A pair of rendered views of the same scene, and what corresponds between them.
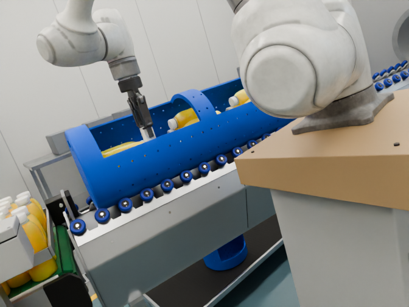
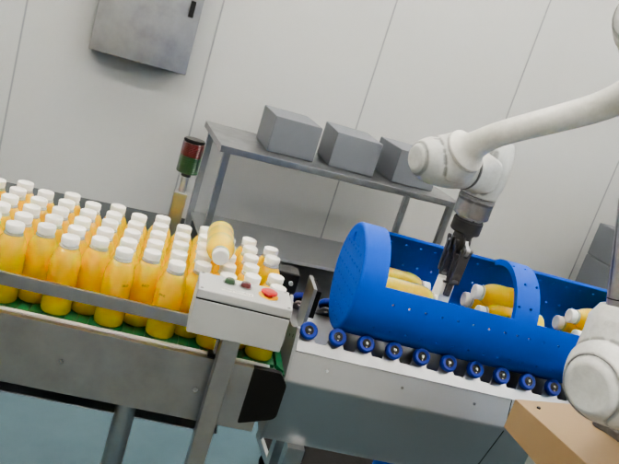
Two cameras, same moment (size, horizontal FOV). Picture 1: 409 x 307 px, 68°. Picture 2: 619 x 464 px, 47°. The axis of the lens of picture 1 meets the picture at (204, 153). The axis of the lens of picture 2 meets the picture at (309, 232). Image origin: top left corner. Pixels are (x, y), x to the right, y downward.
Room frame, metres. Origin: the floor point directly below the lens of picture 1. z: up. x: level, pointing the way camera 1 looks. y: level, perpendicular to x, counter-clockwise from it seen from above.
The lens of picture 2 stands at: (-0.75, 0.10, 1.64)
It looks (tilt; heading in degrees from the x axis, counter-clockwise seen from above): 15 degrees down; 14
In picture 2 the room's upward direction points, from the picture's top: 18 degrees clockwise
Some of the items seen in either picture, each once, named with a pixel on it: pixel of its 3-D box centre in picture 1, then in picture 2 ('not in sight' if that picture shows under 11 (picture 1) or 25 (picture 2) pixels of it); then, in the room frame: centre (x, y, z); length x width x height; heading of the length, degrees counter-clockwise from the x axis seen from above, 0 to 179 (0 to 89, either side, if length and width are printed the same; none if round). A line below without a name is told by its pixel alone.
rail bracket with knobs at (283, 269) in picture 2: (59, 210); (282, 284); (1.10, 0.59, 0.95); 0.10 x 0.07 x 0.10; 25
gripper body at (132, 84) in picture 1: (132, 92); (462, 235); (1.02, 0.16, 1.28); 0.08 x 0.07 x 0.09; 25
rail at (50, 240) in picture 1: (50, 227); not in sight; (0.91, 0.54, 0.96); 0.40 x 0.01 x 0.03; 25
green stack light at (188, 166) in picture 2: not in sight; (189, 164); (1.10, 0.96, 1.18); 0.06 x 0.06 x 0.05
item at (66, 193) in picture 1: (72, 209); (309, 304); (0.94, 0.46, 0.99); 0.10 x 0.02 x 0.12; 25
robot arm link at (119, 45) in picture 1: (109, 35); (485, 165); (1.01, 0.17, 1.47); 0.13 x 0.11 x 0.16; 141
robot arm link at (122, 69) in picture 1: (125, 70); (473, 207); (1.02, 0.16, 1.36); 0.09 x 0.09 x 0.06
